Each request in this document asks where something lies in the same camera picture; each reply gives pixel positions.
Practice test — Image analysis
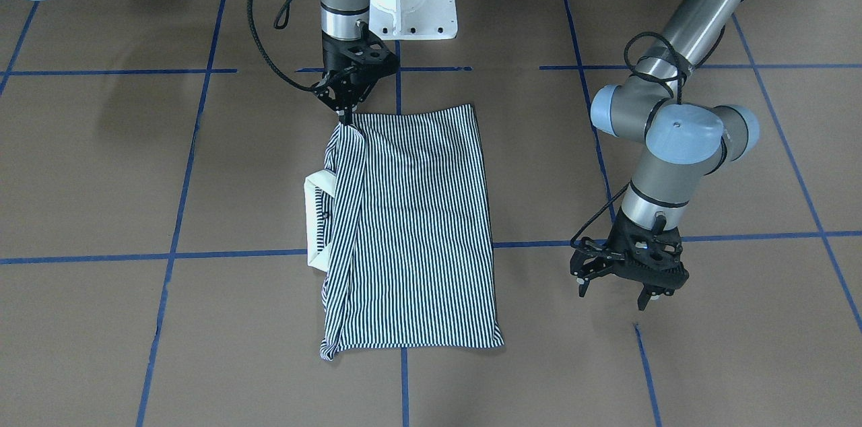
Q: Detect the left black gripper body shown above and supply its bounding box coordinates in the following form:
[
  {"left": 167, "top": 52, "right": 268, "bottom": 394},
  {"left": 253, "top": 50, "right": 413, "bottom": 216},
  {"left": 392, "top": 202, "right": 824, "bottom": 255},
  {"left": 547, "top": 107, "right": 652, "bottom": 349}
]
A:
[{"left": 570, "top": 215, "right": 690, "bottom": 292}]

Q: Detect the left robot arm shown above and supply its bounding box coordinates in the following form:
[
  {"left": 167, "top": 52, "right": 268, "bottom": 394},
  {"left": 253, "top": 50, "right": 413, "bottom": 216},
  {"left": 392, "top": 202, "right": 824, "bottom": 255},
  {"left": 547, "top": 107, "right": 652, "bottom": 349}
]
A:
[{"left": 570, "top": 0, "right": 760, "bottom": 310}]

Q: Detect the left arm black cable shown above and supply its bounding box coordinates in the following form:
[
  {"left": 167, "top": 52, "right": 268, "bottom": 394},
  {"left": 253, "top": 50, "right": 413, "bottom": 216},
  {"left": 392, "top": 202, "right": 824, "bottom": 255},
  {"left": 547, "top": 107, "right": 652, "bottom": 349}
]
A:
[{"left": 570, "top": 31, "right": 690, "bottom": 253}]

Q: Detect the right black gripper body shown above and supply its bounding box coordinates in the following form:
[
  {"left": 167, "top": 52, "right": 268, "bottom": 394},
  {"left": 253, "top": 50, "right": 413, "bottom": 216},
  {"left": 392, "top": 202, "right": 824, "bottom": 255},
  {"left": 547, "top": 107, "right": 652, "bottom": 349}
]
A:
[{"left": 312, "top": 33, "right": 400, "bottom": 116}]

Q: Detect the striped polo shirt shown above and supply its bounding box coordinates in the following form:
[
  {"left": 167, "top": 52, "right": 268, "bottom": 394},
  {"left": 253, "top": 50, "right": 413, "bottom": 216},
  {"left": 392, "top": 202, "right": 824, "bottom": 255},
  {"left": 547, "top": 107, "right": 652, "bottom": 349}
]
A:
[{"left": 304, "top": 104, "right": 504, "bottom": 362}]

